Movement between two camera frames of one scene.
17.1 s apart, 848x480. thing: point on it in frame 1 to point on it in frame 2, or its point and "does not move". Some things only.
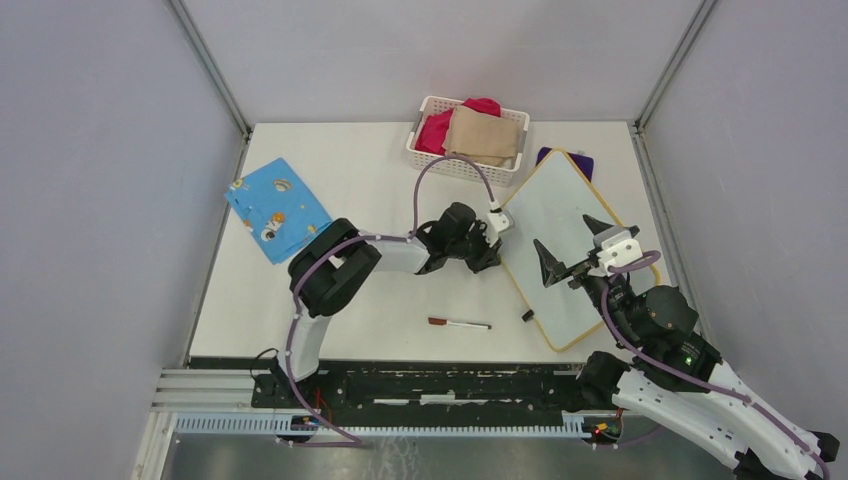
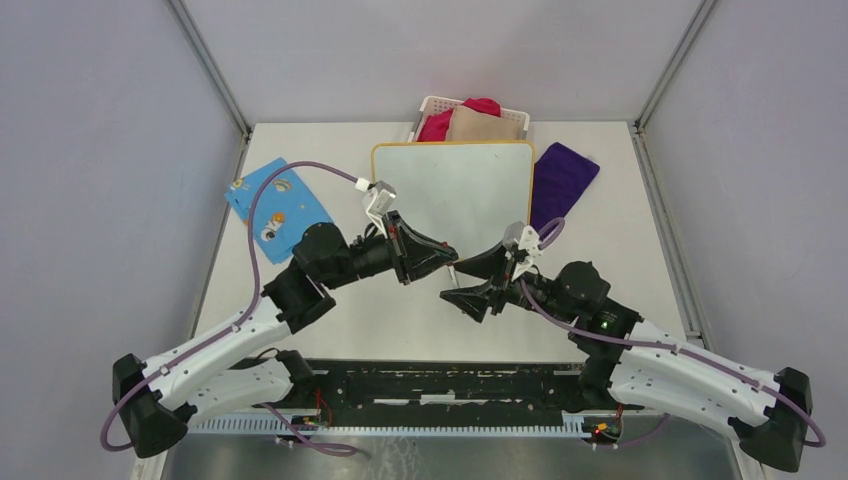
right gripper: (552, 268) to (474, 300)
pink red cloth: (433, 129) does not move
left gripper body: (473, 247) to (398, 244)
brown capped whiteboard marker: (442, 322) to (453, 275)
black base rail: (427, 389) does not move
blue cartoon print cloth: (276, 207) does not move
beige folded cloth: (482, 137) does not move
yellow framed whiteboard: (550, 207) to (465, 194)
